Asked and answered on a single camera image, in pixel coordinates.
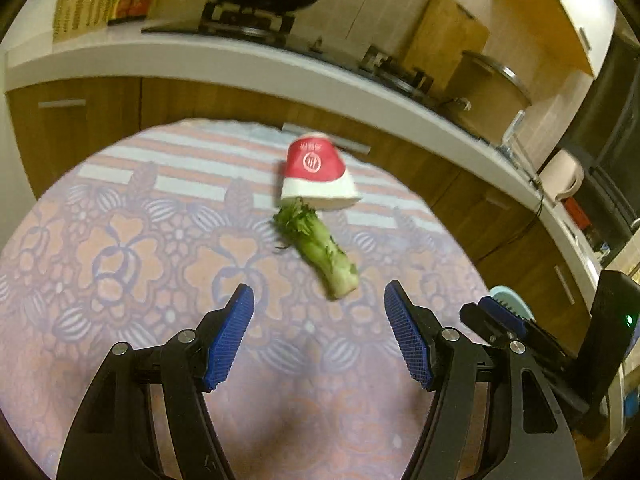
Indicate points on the light blue plastic bin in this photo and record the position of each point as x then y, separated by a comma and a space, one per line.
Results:
510, 297

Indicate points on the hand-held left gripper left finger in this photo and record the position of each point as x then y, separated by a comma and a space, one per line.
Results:
227, 340

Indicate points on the white wall cabinet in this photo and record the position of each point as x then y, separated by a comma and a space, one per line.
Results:
550, 15

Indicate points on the metal pot with lid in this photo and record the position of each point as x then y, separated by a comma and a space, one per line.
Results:
485, 100

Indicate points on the wooden kitchen counter cabinets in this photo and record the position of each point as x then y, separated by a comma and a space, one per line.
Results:
90, 120

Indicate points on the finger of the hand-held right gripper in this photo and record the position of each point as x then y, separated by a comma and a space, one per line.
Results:
502, 312
480, 322

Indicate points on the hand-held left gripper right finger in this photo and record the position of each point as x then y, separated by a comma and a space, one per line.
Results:
407, 340

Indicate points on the wooden cutting board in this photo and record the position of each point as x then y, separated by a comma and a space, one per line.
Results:
445, 35

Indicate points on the black oven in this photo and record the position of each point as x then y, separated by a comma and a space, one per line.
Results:
610, 135

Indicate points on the small red container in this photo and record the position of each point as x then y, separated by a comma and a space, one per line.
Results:
577, 212

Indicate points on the red paper cup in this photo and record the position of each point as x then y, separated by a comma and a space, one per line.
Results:
312, 165

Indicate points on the green leafy vegetable stalk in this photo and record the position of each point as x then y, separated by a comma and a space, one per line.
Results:
325, 255

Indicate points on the white electric kettle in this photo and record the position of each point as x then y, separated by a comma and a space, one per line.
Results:
560, 175

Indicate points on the yellow woven basket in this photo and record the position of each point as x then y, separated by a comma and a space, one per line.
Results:
82, 10

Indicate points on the patterned pink tablecloth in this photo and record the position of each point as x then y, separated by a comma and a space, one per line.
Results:
125, 240

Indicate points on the black gas stove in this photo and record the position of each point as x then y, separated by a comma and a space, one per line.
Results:
250, 25

